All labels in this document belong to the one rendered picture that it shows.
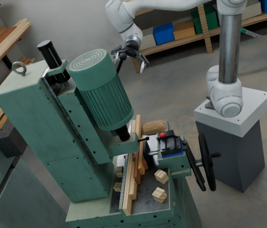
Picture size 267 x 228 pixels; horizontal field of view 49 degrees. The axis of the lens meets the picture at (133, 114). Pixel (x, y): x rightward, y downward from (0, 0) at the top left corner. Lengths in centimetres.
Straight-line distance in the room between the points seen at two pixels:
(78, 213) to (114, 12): 106
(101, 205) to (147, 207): 32
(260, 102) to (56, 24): 357
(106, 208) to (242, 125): 93
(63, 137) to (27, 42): 392
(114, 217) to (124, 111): 55
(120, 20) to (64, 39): 331
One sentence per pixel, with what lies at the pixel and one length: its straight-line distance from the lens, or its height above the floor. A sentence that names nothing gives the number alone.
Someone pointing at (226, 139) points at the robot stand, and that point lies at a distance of 202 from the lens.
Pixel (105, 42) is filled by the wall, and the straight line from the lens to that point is 479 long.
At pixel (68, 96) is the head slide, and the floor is 141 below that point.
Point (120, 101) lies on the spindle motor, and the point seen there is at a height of 131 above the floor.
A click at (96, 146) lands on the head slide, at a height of 111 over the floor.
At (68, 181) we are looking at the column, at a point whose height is 97.
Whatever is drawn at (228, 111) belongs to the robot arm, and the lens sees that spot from 169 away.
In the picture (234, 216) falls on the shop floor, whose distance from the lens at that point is 229.
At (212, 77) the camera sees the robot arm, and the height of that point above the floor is 95.
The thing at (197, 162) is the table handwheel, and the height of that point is 83.
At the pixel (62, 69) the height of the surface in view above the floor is 151.
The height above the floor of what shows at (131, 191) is 94.
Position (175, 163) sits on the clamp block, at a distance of 141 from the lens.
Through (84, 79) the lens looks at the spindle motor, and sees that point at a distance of 114.
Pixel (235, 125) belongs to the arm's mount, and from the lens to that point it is 187.
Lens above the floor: 193
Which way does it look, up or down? 34 degrees down
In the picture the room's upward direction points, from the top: 24 degrees counter-clockwise
